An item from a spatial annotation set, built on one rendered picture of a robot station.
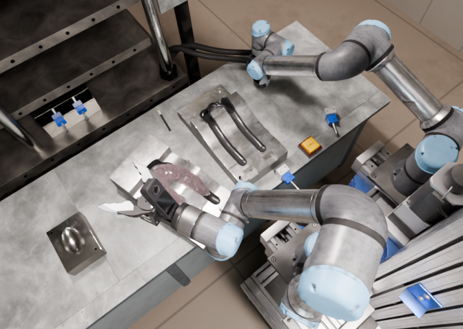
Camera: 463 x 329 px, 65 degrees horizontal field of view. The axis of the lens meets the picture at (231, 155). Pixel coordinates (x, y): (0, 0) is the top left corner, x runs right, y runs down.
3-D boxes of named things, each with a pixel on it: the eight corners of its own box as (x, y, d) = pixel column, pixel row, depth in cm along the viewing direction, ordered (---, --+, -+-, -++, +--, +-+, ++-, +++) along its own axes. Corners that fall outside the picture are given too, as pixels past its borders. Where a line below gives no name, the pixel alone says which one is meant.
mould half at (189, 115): (286, 160, 168) (289, 145, 156) (241, 192, 162) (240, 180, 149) (221, 91, 187) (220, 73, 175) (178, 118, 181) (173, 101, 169)
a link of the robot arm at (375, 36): (436, 162, 130) (329, 51, 125) (455, 133, 135) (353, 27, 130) (466, 156, 118) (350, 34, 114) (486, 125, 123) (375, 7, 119)
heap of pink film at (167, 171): (213, 189, 156) (212, 182, 149) (187, 222, 150) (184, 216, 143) (167, 158, 164) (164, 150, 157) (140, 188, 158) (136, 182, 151)
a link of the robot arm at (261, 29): (264, 36, 148) (247, 26, 150) (262, 54, 157) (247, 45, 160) (275, 24, 150) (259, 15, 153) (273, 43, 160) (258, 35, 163)
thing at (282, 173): (303, 189, 161) (304, 185, 156) (294, 196, 160) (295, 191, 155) (283, 168, 166) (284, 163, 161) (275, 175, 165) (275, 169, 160)
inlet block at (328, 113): (340, 135, 173) (343, 129, 168) (330, 137, 173) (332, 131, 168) (332, 112, 179) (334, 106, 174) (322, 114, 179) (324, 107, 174)
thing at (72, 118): (100, 109, 186) (87, 88, 171) (52, 138, 180) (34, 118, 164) (59, 51, 205) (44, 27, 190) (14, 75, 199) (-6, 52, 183)
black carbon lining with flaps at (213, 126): (268, 151, 163) (269, 140, 154) (240, 171, 159) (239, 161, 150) (222, 100, 176) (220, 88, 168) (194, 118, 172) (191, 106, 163)
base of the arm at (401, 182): (441, 182, 135) (455, 171, 126) (414, 206, 131) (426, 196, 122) (408, 153, 141) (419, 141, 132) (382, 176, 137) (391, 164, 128)
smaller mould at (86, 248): (107, 252, 151) (101, 249, 145) (74, 276, 148) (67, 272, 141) (85, 216, 159) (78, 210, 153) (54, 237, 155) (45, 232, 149)
